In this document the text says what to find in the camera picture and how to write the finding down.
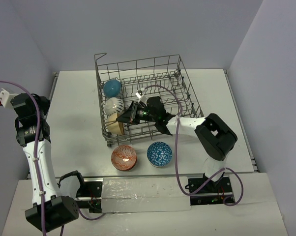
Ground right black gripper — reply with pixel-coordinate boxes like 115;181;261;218
117;101;158;125

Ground yellow bowl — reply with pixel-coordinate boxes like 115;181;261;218
106;113;124;135

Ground plain blue bowl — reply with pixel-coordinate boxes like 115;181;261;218
103;79;121;98

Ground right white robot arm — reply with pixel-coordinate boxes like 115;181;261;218
116;96;237;192

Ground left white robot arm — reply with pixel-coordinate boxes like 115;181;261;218
10;93;87;234

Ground red patterned bowl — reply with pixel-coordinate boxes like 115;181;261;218
111;145;138;172

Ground blue patterned bowl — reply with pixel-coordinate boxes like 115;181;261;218
147;142;172;168

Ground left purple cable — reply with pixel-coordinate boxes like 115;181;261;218
0;80;107;236

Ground purple cable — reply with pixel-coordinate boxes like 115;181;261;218
0;80;107;236
143;85;244;206

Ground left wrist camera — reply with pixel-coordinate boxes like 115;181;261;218
0;88;18;109

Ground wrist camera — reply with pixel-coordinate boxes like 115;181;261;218
0;88;18;109
135;88;147;107

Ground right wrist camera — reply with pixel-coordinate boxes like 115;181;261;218
135;88;147;107

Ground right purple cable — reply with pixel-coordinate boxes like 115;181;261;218
143;85;244;206

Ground grey wire dish rack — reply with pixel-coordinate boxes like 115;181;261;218
94;53;204;147

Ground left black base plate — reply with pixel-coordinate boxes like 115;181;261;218
76;180;103;213

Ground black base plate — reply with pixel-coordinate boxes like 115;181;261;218
190;176;235;206
76;180;103;213

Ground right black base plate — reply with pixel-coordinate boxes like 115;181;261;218
190;176;235;206

